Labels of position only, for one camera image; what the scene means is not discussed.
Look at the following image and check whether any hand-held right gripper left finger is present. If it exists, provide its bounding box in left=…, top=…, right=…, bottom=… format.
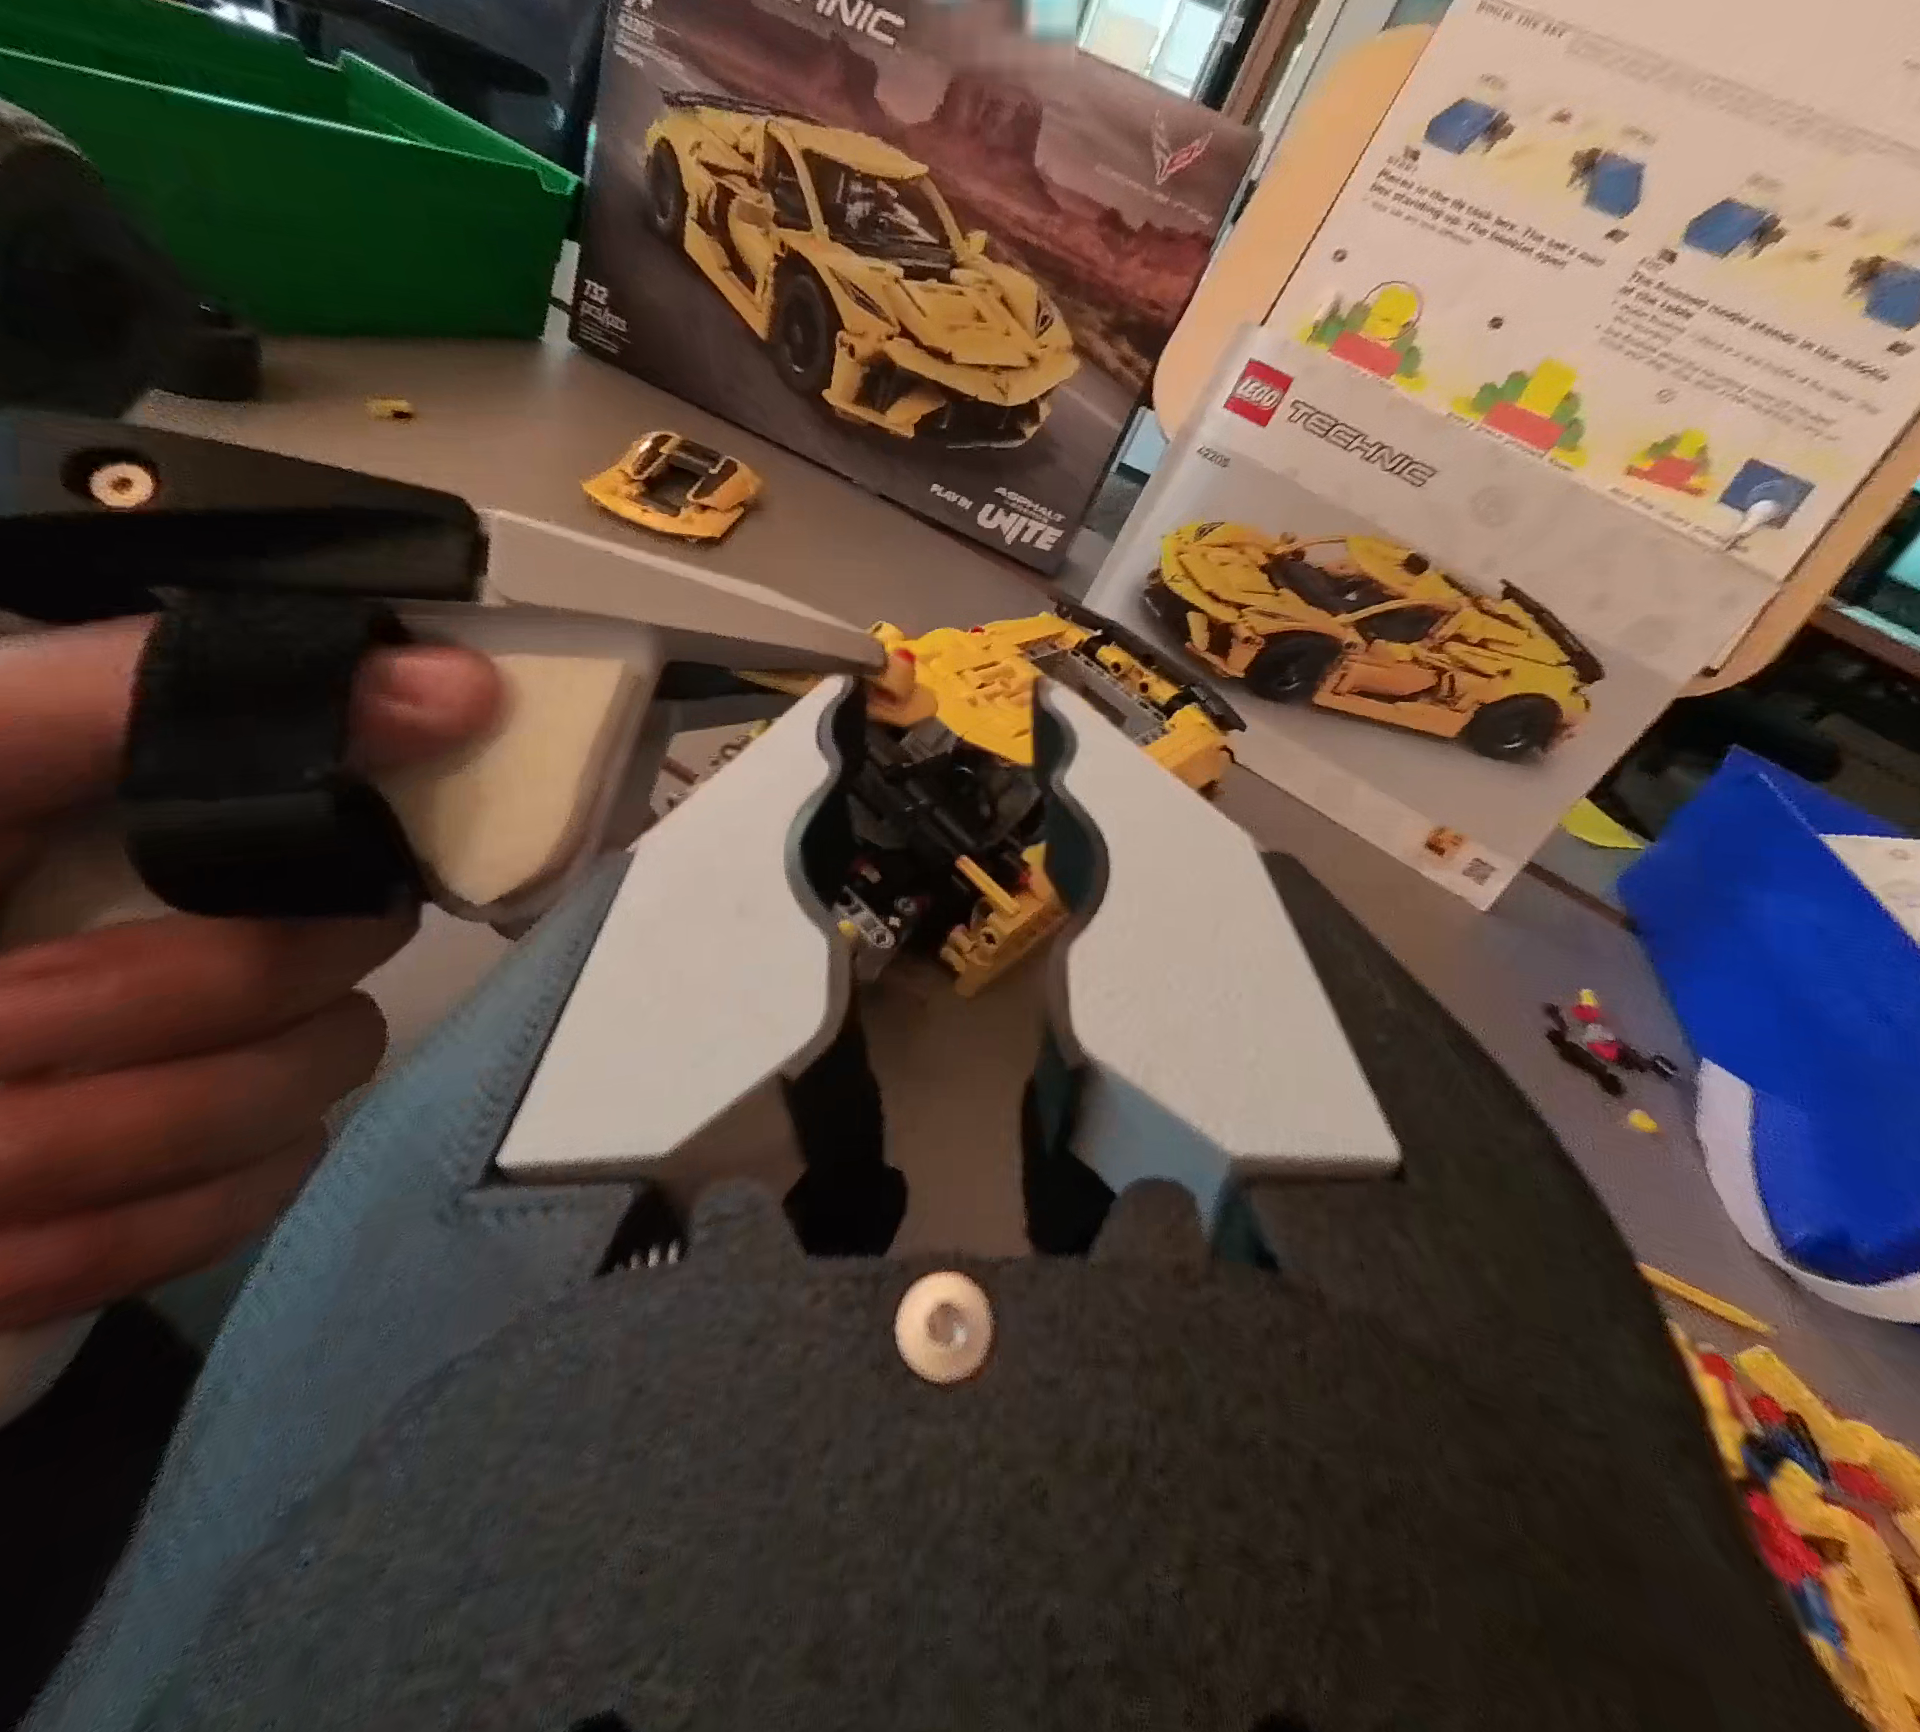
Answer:
left=493, top=677, right=853, bottom=1187

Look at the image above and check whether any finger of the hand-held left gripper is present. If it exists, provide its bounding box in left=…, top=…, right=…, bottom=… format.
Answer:
left=479, top=508, right=889, bottom=683
left=391, top=607, right=851, bottom=706

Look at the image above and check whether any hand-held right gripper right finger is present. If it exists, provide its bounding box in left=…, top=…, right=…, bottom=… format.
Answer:
left=1041, top=678, right=1408, bottom=1258

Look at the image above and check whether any small yellow brick connector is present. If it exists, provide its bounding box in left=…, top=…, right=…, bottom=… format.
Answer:
left=866, top=623, right=941, bottom=733

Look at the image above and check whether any yellow brick car model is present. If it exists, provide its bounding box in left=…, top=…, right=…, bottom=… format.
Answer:
left=741, top=610, right=1248, bottom=1001

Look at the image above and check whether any person's left forearm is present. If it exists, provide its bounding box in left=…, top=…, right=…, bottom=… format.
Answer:
left=0, top=1289, right=203, bottom=1732

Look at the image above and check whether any grey desk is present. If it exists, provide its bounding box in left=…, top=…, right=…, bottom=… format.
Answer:
left=120, top=307, right=1920, bottom=1465

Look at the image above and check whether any person's left hand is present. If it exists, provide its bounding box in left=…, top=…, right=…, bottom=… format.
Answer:
left=0, top=618, right=508, bottom=1332

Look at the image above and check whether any yellow car roof section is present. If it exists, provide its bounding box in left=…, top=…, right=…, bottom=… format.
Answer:
left=581, top=426, right=764, bottom=549

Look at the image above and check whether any green plastic bin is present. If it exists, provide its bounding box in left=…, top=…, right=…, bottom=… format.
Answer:
left=0, top=0, right=583, bottom=342

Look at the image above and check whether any small cluster of bricks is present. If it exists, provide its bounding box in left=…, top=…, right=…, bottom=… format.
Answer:
left=1543, top=988, right=1685, bottom=1139

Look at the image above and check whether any toy car set box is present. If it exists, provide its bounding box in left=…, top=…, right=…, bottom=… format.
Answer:
left=575, top=0, right=1266, bottom=576

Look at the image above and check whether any car instruction booklet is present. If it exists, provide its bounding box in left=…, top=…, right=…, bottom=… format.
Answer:
left=1082, top=322, right=1788, bottom=913

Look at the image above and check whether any yellow brick stick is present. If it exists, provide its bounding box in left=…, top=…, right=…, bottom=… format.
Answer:
left=1638, top=1258, right=1776, bottom=1339

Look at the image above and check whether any blue plastic bin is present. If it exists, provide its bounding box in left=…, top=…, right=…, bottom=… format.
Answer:
left=1615, top=744, right=1920, bottom=1292

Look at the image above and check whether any wooden display board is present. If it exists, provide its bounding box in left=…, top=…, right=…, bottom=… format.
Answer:
left=1151, top=22, right=1920, bottom=702

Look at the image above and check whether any pile of loose bricks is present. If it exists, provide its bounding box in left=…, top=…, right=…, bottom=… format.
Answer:
left=1671, top=1326, right=1920, bottom=1732

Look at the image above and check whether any printed instruction sheet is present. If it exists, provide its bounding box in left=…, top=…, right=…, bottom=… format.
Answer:
left=1260, top=0, right=1920, bottom=582

